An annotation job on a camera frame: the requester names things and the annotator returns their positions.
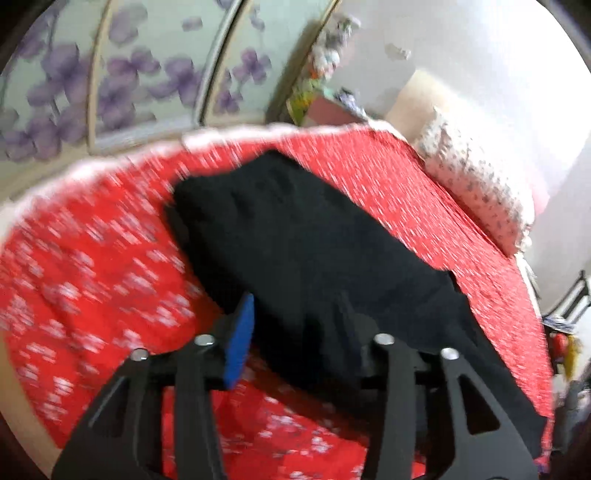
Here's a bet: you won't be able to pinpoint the purple floral wardrobe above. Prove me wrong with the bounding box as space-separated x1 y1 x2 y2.
0 0 342 162

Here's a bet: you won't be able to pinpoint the pink bedside cabinet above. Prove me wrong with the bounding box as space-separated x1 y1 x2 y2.
286 88 370 127

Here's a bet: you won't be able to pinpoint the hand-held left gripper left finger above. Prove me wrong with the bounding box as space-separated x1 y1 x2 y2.
51 292 256 480

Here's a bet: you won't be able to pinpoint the red floral bed sheet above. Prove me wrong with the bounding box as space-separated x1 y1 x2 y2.
0 124 555 480

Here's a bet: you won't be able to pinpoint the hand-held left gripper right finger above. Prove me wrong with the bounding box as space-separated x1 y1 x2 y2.
336 295 540 480

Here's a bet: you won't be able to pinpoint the white floral pillow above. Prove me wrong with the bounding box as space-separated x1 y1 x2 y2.
414 107 535 257

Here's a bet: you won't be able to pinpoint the black pants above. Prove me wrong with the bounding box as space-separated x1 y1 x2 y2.
165 150 549 459

